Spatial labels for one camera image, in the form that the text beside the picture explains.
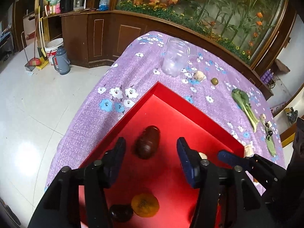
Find small green kiwi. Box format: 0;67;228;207
211;78;219;86

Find white plastic bucket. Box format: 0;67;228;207
45;38;63;65

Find purple floral tablecloth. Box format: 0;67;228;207
46;31;285;185

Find dark plum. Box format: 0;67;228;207
109;204;133;223

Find purple bottles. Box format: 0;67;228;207
260;68;274;84

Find clear plastic jar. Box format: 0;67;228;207
162;37;191;77

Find flower mural glass panel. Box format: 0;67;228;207
116;0;285;64

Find dark red jujube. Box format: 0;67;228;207
133;125;160;160

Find gray thermos jug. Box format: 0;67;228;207
53;45;71;75

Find speckled orange fruit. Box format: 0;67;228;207
131;194;160;218

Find green leaf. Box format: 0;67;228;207
265;134;276;157

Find wooden cabinet counter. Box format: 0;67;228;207
43;10;273;99

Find green bok choy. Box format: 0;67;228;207
231;89;259;133

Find dark berries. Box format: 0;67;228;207
265;121;273;140

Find small white food chunk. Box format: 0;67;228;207
193;70;206;82

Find small white chunk by leaf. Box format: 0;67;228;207
260;114;266;122

